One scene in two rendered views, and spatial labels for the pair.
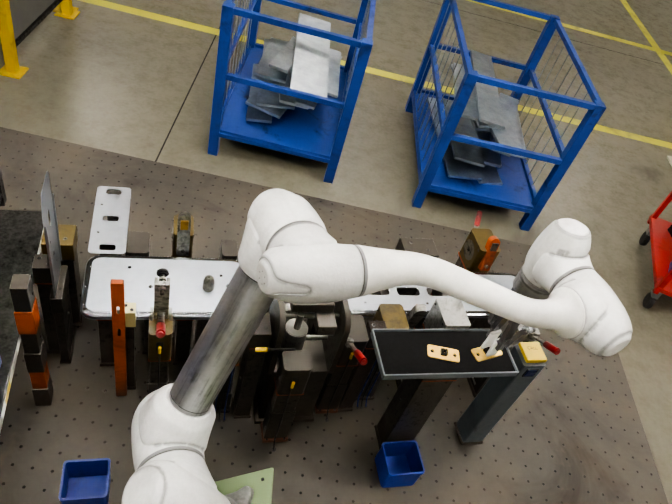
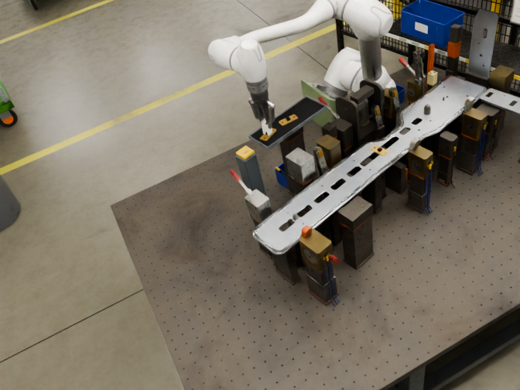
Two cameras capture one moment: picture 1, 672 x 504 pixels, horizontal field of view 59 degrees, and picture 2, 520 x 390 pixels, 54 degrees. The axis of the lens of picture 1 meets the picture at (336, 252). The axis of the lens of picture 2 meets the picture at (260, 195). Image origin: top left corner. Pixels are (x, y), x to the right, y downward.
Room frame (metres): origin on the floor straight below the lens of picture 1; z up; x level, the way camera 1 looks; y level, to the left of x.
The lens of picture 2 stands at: (2.80, -0.78, 2.57)
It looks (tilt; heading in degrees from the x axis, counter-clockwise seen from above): 45 degrees down; 173
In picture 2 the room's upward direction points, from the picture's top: 15 degrees counter-clockwise
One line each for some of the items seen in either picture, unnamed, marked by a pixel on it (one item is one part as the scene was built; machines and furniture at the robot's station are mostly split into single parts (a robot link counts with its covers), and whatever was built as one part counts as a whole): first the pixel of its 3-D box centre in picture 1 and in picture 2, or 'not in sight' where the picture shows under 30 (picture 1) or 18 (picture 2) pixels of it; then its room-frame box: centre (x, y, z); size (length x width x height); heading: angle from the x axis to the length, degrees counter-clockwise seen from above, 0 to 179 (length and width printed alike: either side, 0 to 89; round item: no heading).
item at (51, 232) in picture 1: (52, 236); (482, 44); (0.94, 0.68, 1.17); 0.12 x 0.01 x 0.34; 23
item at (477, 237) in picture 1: (464, 272); (322, 270); (1.62, -0.47, 0.88); 0.14 x 0.09 x 0.36; 23
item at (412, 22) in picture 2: not in sight; (431, 22); (0.49, 0.67, 1.10); 0.30 x 0.17 x 0.13; 20
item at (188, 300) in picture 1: (329, 288); (378, 154); (1.22, -0.02, 1.00); 1.38 x 0.22 x 0.02; 113
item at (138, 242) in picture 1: (137, 270); (486, 134); (1.19, 0.58, 0.84); 0.12 x 0.07 x 0.28; 23
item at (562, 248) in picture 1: (561, 256); (249, 59); (1.02, -0.46, 1.54); 0.13 x 0.11 x 0.16; 30
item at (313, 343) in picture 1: (296, 358); (360, 131); (0.98, 0.01, 0.95); 0.18 x 0.13 x 0.49; 113
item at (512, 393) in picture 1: (496, 397); (254, 189); (1.09, -0.58, 0.92); 0.08 x 0.08 x 0.44; 23
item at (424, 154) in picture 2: not in sight; (422, 182); (1.36, 0.13, 0.87); 0.12 x 0.07 x 0.35; 23
